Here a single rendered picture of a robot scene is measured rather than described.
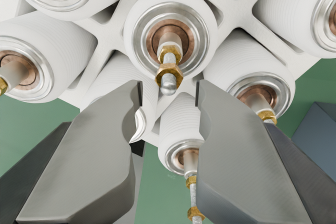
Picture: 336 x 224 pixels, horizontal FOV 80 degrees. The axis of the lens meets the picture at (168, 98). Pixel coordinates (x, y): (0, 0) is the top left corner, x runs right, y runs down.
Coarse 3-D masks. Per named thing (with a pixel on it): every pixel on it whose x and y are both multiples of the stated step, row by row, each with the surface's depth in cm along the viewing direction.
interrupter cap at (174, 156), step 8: (176, 144) 27; (184, 144) 27; (192, 144) 27; (200, 144) 27; (168, 152) 28; (176, 152) 28; (184, 152) 28; (192, 152) 28; (168, 160) 29; (176, 160) 29; (168, 168) 29; (176, 168) 30
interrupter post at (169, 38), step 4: (168, 32) 19; (172, 32) 19; (164, 36) 18; (168, 36) 18; (172, 36) 18; (176, 36) 19; (160, 40) 18; (164, 40) 17; (168, 40) 17; (172, 40) 17; (176, 40) 18; (180, 40) 19; (160, 44) 17; (164, 44) 17; (168, 44) 17; (172, 44) 17; (176, 44) 17; (180, 44) 18; (160, 48) 17; (180, 48) 17; (180, 52) 17
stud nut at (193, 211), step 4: (192, 208) 22; (196, 208) 22; (188, 212) 22; (192, 212) 21; (196, 212) 21; (200, 212) 21; (188, 216) 22; (192, 216) 22; (200, 216) 22; (204, 216) 22
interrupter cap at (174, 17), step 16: (144, 16) 18; (160, 16) 18; (176, 16) 18; (192, 16) 18; (144, 32) 19; (160, 32) 19; (176, 32) 19; (192, 32) 19; (208, 32) 19; (144, 48) 20; (192, 48) 20; (208, 48) 20; (144, 64) 21; (192, 64) 21
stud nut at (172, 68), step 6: (162, 66) 13; (168, 66) 13; (174, 66) 13; (156, 72) 14; (162, 72) 13; (168, 72) 13; (174, 72) 13; (180, 72) 13; (156, 78) 13; (180, 78) 13
